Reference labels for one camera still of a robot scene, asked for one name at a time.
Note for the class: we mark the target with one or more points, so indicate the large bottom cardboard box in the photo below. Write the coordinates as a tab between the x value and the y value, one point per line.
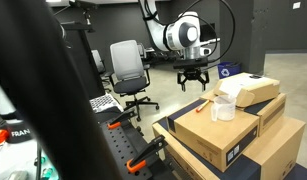
273	156

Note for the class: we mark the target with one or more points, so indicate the black orange clamp far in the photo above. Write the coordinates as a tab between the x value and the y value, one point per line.
122	117

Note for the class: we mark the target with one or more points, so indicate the blue recycling bin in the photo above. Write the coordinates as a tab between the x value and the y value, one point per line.
226	69

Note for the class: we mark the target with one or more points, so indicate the clear plastic measuring jug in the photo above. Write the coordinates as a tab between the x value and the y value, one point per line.
223	108

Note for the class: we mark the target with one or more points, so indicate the grey mesh office chair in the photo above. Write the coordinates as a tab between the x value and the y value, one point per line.
132	76

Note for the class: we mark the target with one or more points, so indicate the orange capped marker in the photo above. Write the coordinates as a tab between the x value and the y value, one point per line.
202	106

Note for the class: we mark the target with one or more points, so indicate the black perforated mounting table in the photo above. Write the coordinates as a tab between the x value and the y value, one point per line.
125	142

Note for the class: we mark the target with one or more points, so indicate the cardboard box under jug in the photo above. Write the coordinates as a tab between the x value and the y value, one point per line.
219	142

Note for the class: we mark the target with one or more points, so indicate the small cardboard box with label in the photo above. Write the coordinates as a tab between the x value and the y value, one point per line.
248	89

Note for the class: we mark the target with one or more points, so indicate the black orange clamp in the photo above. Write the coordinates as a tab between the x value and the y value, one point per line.
139	161
122	117

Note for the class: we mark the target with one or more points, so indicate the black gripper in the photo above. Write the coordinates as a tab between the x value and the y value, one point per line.
192	69

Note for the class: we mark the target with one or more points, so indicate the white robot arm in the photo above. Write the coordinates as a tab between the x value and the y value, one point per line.
183	35

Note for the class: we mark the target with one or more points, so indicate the black camera stand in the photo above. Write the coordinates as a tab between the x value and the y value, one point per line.
82	56

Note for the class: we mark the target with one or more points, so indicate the black orange clamp near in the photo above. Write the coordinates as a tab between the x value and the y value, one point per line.
139	161

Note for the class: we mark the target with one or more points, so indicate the cardboard box under small box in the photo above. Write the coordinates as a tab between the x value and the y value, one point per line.
259	116

